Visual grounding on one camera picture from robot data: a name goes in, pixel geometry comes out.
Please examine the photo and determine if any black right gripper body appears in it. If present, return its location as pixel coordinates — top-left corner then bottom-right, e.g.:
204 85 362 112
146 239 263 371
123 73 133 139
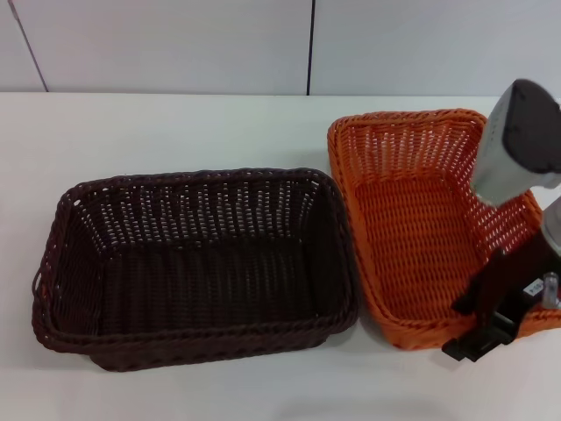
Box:
494 227 561 348

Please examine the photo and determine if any orange wicker basket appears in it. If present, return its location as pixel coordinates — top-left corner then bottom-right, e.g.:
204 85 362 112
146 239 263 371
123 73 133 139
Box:
327 107 561 352

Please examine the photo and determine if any dark brown wicker basket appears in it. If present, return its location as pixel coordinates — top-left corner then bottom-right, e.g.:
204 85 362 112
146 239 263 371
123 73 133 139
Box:
31 166 360 374

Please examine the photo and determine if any dark vertical wall strip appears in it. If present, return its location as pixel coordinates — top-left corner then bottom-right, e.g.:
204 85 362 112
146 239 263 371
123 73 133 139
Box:
306 0 318 96

